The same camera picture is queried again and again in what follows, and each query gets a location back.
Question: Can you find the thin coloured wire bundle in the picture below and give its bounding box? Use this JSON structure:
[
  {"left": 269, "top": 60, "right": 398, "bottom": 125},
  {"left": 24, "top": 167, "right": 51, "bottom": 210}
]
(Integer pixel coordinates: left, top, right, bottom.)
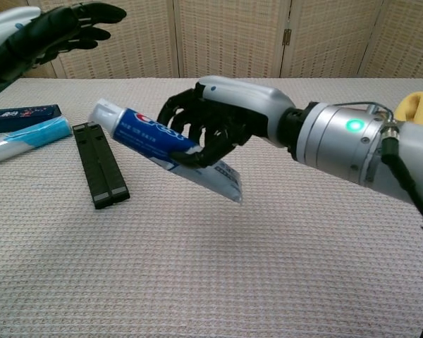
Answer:
[{"left": 333, "top": 101, "right": 398, "bottom": 123}]

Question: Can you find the black cable with metal connector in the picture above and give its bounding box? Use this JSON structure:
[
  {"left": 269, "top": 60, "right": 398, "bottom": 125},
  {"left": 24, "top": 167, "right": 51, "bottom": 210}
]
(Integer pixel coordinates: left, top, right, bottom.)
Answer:
[{"left": 380, "top": 119, "right": 423, "bottom": 244}]

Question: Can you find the woven folding screen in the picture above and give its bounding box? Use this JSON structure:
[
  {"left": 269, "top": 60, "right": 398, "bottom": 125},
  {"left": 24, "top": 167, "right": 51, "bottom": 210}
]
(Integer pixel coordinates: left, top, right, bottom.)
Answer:
[{"left": 0, "top": 0, "right": 423, "bottom": 87}]

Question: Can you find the yellow cloth with black edge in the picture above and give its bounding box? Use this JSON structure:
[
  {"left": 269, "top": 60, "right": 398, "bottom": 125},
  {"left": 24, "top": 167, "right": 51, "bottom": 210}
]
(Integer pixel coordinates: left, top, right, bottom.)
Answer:
[{"left": 394, "top": 91, "right": 423, "bottom": 126}]

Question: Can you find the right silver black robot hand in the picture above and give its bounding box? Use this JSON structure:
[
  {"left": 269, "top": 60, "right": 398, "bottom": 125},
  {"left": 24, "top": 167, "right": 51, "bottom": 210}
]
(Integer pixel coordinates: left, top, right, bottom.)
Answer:
[{"left": 157, "top": 75, "right": 297, "bottom": 169}]

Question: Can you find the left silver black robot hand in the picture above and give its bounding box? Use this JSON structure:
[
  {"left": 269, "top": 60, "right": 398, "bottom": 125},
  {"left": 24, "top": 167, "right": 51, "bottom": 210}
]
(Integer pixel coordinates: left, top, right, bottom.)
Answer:
[{"left": 0, "top": 2, "right": 128, "bottom": 103}]

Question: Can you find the black folded stand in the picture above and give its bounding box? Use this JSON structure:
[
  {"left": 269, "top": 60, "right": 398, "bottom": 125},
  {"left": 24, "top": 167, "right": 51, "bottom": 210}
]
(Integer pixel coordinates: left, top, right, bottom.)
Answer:
[{"left": 72, "top": 121, "right": 131, "bottom": 211}]

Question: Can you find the beige waffle-weave tablecloth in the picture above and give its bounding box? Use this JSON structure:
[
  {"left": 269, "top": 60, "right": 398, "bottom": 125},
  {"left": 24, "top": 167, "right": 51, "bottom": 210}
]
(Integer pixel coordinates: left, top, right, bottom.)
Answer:
[{"left": 0, "top": 77, "right": 423, "bottom": 338}]

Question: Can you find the blue white plastic package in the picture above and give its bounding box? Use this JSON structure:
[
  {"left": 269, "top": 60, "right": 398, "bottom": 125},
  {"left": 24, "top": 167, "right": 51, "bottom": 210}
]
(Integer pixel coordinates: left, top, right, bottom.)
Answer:
[{"left": 0, "top": 117, "right": 73, "bottom": 168}]

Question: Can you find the dark blue printed box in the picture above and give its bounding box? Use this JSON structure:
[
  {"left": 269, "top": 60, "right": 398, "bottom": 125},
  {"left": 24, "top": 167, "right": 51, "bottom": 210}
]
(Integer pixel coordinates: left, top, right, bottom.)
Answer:
[{"left": 0, "top": 104, "right": 63, "bottom": 134}]

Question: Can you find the blue white Crest toothpaste tube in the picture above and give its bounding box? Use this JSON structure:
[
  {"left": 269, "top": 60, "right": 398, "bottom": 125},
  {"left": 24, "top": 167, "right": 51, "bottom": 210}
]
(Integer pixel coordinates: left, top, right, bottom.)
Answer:
[{"left": 87, "top": 98, "right": 244, "bottom": 204}]

